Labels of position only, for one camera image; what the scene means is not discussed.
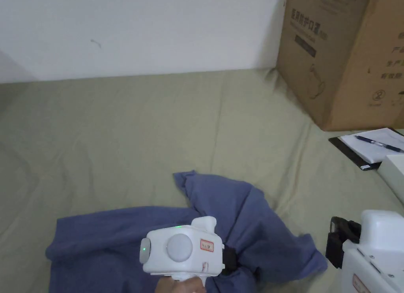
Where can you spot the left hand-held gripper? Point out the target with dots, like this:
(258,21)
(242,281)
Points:
(180,247)

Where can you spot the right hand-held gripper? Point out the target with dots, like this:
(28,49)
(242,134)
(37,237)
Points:
(375,258)

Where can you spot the dark blue shirt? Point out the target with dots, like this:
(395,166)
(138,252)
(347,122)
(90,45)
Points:
(104,239)

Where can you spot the person's left hand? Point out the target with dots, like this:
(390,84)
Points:
(181,286)

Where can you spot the white flat box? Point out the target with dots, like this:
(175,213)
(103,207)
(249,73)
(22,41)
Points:
(393,176)

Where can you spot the white paper sheet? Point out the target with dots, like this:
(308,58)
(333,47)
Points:
(369,149)

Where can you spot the black clipboard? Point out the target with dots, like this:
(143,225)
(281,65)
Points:
(347,151)

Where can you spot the blue pen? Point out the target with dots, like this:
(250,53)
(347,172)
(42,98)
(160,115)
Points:
(377,143)

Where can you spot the bed with pale green sheet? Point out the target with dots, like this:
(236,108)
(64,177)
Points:
(126,132)

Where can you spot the large brown cardboard carton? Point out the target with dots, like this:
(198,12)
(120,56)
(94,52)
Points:
(334,53)

